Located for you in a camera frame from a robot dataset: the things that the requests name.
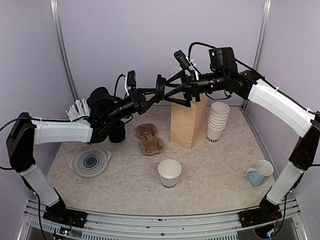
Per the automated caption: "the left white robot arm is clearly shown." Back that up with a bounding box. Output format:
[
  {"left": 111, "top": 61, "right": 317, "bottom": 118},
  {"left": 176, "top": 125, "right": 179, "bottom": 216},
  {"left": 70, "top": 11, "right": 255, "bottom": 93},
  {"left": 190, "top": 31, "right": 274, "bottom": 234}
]
[{"left": 6, "top": 87, "right": 164, "bottom": 223}]

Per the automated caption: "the stack of black cup lids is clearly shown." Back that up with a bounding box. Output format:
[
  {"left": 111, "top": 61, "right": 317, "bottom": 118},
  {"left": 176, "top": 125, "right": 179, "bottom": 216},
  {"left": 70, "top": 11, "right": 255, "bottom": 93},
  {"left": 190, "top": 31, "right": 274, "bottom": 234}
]
[{"left": 108, "top": 120, "right": 126, "bottom": 143}]

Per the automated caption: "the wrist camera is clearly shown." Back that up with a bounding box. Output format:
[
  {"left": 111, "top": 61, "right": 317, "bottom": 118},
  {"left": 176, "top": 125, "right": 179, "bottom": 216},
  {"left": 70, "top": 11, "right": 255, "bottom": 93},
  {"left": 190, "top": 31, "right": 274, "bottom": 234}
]
[
  {"left": 173, "top": 50, "right": 201, "bottom": 78},
  {"left": 124, "top": 70, "right": 137, "bottom": 96}
]

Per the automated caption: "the aluminium corner post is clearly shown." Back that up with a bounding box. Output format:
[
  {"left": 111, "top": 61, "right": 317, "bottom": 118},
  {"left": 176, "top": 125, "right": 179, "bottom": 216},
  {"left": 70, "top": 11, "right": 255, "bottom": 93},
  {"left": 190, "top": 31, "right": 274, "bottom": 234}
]
[
  {"left": 50, "top": 0, "right": 79, "bottom": 101},
  {"left": 242, "top": 0, "right": 272, "bottom": 108}
]

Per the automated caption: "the brown paper takeout bag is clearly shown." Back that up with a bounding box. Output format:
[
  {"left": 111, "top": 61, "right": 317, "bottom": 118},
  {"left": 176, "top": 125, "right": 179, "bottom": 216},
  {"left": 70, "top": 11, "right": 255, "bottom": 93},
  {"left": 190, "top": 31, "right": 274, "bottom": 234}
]
[{"left": 170, "top": 93, "right": 207, "bottom": 150}]

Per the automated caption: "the right aluminium corner post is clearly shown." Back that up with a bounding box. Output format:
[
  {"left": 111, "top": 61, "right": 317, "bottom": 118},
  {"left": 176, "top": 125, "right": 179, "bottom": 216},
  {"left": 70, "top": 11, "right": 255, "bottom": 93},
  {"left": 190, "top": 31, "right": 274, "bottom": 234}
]
[{"left": 242, "top": 0, "right": 272, "bottom": 108}]

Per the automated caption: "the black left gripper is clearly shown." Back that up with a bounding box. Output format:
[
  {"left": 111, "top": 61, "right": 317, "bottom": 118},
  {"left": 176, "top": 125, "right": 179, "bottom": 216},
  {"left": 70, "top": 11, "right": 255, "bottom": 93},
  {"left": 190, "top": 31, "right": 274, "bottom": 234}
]
[{"left": 103, "top": 87, "right": 163, "bottom": 125}]

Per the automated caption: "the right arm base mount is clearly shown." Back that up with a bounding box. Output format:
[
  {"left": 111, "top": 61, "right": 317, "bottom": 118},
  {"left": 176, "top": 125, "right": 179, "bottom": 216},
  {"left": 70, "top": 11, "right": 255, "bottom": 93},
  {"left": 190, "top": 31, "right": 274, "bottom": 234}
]
[{"left": 238, "top": 195, "right": 283, "bottom": 228}]

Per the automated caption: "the left aluminium corner post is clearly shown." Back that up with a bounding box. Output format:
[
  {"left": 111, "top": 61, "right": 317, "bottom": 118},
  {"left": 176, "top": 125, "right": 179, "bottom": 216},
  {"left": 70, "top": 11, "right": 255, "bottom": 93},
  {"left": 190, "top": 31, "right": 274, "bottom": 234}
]
[{"left": 50, "top": 0, "right": 79, "bottom": 101}]

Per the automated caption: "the light blue mug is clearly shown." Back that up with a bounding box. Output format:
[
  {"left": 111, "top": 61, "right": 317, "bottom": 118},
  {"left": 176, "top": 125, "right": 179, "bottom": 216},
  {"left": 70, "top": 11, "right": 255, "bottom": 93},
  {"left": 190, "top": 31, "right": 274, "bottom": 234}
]
[{"left": 245, "top": 160, "right": 274, "bottom": 187}]

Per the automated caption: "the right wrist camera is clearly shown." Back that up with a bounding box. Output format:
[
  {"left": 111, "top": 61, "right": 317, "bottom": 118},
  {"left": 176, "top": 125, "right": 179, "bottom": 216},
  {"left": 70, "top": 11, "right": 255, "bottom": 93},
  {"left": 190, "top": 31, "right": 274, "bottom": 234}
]
[{"left": 173, "top": 50, "right": 201, "bottom": 78}]

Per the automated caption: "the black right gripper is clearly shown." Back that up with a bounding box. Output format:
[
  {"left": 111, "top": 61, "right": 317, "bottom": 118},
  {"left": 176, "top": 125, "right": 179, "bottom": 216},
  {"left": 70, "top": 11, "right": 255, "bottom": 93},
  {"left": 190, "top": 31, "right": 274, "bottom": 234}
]
[{"left": 163, "top": 68, "right": 228, "bottom": 106}]

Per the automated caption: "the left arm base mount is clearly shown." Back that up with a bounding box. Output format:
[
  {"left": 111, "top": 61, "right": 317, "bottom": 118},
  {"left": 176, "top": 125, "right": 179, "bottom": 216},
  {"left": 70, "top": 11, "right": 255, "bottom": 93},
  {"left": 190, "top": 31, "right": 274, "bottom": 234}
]
[{"left": 43, "top": 198, "right": 88, "bottom": 229}]

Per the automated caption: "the white paper coffee cup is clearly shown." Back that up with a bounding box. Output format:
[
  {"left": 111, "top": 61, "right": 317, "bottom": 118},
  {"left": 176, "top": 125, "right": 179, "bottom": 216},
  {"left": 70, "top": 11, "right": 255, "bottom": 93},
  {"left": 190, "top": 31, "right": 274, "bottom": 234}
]
[{"left": 157, "top": 159, "right": 182, "bottom": 189}]

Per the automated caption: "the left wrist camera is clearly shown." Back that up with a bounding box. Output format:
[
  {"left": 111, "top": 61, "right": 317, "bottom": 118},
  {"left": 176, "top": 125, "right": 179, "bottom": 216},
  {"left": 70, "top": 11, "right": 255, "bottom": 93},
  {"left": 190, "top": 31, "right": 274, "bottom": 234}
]
[{"left": 124, "top": 70, "right": 137, "bottom": 96}]

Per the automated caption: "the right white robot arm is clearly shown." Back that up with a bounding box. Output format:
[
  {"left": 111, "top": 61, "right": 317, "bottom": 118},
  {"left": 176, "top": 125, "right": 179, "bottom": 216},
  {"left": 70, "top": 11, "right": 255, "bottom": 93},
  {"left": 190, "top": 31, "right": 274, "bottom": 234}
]
[{"left": 163, "top": 47, "right": 320, "bottom": 222}]

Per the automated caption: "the stack of white paper cups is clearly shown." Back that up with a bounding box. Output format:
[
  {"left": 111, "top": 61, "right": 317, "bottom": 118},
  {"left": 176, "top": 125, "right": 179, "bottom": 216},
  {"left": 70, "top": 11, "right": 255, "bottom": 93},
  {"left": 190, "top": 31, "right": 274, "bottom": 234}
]
[{"left": 206, "top": 101, "right": 230, "bottom": 143}]

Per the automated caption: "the aluminium front frame rail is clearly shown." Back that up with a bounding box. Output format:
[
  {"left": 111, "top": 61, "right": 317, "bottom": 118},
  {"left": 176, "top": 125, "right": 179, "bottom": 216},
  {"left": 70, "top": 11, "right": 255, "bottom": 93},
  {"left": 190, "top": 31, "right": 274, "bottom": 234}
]
[{"left": 14, "top": 197, "right": 308, "bottom": 240}]

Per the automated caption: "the black coffee cup lid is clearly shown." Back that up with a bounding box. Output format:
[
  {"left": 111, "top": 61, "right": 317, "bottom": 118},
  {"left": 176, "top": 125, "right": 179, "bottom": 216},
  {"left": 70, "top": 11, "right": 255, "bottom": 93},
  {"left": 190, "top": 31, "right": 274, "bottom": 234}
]
[{"left": 154, "top": 74, "right": 166, "bottom": 104}]

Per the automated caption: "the brown cardboard cup carrier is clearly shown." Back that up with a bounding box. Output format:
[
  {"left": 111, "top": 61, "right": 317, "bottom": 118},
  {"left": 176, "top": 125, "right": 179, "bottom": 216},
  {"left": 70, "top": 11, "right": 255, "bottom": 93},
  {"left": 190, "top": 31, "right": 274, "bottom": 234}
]
[{"left": 136, "top": 123, "right": 164, "bottom": 156}]

